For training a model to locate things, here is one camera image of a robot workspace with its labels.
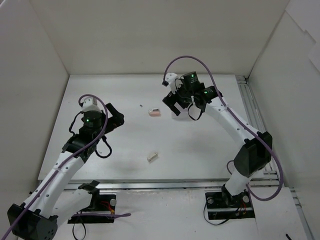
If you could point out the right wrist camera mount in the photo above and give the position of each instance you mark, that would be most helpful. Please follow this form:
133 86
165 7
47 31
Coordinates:
171 80

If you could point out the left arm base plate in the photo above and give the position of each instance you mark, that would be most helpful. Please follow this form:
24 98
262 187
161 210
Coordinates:
105 204

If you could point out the aluminium frame rail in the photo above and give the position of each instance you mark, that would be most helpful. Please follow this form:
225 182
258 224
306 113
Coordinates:
165 197

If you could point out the white compartment organizer box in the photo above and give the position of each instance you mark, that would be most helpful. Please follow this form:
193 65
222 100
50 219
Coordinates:
183 116

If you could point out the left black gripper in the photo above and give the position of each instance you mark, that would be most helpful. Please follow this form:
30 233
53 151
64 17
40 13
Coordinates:
113 117

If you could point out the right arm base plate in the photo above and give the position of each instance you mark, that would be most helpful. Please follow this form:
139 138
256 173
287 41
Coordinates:
217 209

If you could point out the pink correction tape dispenser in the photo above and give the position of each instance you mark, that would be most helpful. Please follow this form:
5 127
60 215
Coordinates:
154 112

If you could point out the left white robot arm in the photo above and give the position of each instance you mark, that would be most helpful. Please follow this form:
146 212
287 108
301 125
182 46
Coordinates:
39 216

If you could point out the cream white eraser block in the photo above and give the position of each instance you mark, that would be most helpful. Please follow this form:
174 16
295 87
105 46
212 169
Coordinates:
152 156

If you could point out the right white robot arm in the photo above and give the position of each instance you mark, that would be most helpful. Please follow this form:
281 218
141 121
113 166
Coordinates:
252 144

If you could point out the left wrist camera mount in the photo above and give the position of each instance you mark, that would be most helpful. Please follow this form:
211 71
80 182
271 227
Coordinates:
90 103

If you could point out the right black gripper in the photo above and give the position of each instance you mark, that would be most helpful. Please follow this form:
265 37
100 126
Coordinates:
173 100

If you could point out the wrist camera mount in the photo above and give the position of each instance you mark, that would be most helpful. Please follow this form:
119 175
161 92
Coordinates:
90 103
171 80

